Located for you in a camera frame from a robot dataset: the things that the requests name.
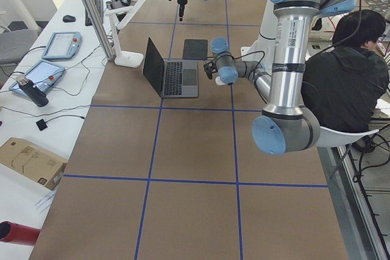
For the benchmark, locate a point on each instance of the grey laptop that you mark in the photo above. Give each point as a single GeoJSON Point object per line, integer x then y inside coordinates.
{"type": "Point", "coordinates": [170, 79]}

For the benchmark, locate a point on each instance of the red cylinder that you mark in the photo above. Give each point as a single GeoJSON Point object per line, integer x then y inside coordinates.
{"type": "Point", "coordinates": [15, 233]}

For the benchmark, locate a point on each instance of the white chair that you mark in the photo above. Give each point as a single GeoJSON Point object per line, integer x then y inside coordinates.
{"type": "Point", "coordinates": [331, 138]}

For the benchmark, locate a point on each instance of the person in black jacket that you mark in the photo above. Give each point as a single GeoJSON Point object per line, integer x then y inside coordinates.
{"type": "Point", "coordinates": [341, 87]}

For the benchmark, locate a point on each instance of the white mouse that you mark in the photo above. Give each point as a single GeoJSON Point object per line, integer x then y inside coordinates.
{"type": "Point", "coordinates": [221, 82]}

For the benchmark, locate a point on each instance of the small black puck device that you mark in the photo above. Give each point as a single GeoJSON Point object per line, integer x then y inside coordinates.
{"type": "Point", "coordinates": [41, 124]}

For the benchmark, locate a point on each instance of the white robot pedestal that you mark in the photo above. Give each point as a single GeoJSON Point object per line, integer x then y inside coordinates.
{"type": "Point", "coordinates": [264, 45]}

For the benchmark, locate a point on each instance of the aluminium frame post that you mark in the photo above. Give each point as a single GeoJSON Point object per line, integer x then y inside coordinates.
{"type": "Point", "coordinates": [99, 29]}

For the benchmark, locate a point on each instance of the lower blue teach pendant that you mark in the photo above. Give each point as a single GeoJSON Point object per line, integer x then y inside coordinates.
{"type": "Point", "coordinates": [45, 74]}

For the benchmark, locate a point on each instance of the upper blue teach pendant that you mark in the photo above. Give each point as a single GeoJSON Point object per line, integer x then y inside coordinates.
{"type": "Point", "coordinates": [62, 46]}

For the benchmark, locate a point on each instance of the grey office chair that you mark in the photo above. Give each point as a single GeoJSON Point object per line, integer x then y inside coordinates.
{"type": "Point", "coordinates": [15, 44]}

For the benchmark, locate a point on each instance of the black bottle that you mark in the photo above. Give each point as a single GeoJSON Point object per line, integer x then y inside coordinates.
{"type": "Point", "coordinates": [32, 91]}

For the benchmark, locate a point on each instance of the cardboard box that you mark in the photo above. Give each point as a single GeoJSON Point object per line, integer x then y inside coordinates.
{"type": "Point", "coordinates": [34, 162]}

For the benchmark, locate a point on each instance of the black computer mouse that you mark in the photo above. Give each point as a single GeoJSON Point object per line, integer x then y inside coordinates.
{"type": "Point", "coordinates": [69, 19]}

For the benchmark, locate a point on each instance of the black mouse pad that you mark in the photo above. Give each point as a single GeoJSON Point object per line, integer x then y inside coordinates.
{"type": "Point", "coordinates": [195, 49]}

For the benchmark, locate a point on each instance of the blue teach pendant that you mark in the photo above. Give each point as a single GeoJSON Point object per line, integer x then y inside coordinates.
{"type": "Point", "coordinates": [62, 46]}
{"type": "Point", "coordinates": [45, 74]}

